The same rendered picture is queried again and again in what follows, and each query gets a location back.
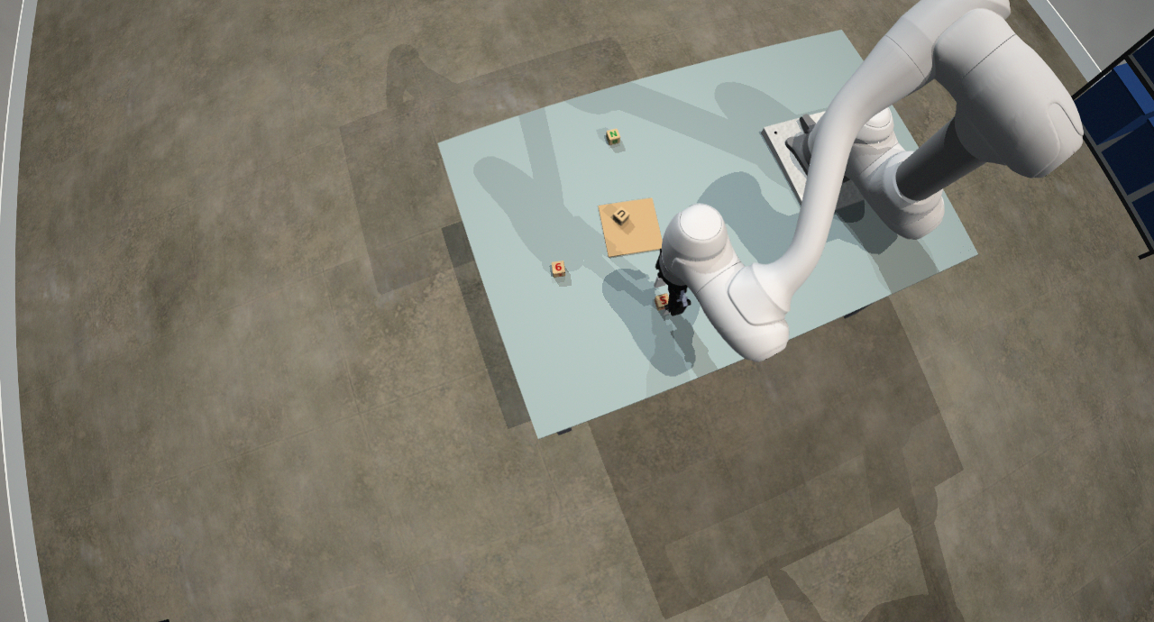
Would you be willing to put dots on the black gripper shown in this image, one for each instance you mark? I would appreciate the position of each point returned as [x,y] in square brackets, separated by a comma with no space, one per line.
[677,301]

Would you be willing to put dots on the tan flat mat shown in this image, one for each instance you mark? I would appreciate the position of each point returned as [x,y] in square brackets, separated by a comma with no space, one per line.
[640,233]

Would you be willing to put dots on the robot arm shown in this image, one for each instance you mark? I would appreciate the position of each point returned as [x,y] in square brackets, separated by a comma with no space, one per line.
[1011,110]

